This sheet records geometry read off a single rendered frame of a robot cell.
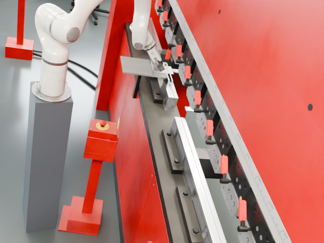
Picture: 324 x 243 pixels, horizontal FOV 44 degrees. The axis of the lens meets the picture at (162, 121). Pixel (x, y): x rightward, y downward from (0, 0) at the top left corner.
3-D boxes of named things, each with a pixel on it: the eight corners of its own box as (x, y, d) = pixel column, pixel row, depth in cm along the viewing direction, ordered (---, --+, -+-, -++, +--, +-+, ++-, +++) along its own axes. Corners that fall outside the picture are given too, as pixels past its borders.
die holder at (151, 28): (141, 27, 311) (143, 16, 305) (148, 28, 312) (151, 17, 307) (150, 60, 273) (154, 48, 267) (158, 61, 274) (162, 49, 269)
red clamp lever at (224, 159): (221, 155, 140) (221, 183, 138) (232, 155, 141) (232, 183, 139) (219, 155, 142) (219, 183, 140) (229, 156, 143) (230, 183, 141)
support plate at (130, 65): (120, 57, 243) (120, 55, 242) (161, 62, 250) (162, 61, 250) (122, 73, 229) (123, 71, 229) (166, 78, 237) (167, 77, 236)
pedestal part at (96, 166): (83, 205, 258) (95, 143, 227) (92, 206, 259) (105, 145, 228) (81, 212, 254) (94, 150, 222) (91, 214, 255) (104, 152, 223)
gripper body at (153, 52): (155, 46, 226) (163, 60, 233) (152, 37, 233) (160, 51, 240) (143, 52, 227) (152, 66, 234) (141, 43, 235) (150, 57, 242)
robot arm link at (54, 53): (51, 68, 180) (56, 19, 166) (28, 48, 188) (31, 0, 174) (73, 62, 188) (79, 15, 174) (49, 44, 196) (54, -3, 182)
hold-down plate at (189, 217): (175, 190, 184) (177, 185, 182) (186, 190, 185) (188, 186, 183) (189, 247, 161) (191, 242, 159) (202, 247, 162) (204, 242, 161)
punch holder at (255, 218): (236, 232, 133) (254, 199, 124) (258, 232, 136) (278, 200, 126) (250, 273, 122) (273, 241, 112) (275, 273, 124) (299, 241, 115)
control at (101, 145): (87, 134, 231) (92, 109, 221) (115, 139, 234) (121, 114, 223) (83, 157, 216) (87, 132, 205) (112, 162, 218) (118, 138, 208)
